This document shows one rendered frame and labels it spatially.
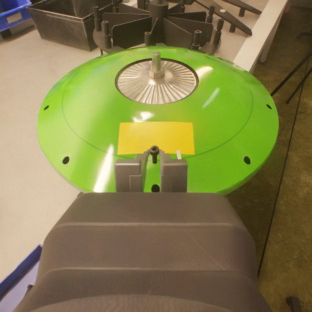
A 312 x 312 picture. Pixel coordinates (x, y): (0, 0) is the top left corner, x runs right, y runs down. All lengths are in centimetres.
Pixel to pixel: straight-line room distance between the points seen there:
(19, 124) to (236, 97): 46
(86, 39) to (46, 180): 49
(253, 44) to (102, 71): 63
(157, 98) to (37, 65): 58
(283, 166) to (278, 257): 65
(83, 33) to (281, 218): 137
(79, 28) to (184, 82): 54
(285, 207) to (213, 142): 137
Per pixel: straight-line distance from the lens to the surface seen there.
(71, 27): 81
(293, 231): 153
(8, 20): 98
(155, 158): 16
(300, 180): 175
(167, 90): 27
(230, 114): 26
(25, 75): 75
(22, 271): 38
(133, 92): 27
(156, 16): 67
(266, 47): 281
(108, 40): 60
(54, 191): 42
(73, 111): 27
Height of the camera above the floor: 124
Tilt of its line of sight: 51 degrees down
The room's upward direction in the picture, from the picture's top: 1 degrees counter-clockwise
